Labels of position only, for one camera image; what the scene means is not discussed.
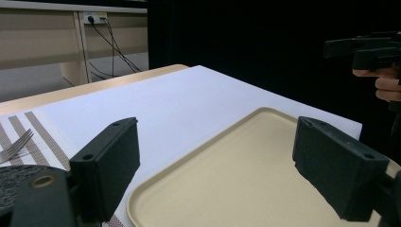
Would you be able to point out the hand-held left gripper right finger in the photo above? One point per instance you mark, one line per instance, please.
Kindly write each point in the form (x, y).
(337, 170)

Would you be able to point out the white table mat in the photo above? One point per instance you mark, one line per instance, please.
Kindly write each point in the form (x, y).
(176, 107)

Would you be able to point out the silver metal fork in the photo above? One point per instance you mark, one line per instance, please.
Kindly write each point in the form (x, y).
(15, 148)

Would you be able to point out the white wall power socket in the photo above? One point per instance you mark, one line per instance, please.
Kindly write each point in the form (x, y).
(97, 16)

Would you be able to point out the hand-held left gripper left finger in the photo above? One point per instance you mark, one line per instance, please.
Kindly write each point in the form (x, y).
(104, 164)

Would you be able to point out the beige wooden desk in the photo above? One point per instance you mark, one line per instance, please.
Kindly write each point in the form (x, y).
(38, 41)

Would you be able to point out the beige plastic tray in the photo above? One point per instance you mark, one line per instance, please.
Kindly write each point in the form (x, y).
(227, 183)

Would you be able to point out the striped woven placemat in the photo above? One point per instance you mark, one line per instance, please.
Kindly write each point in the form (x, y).
(47, 145)

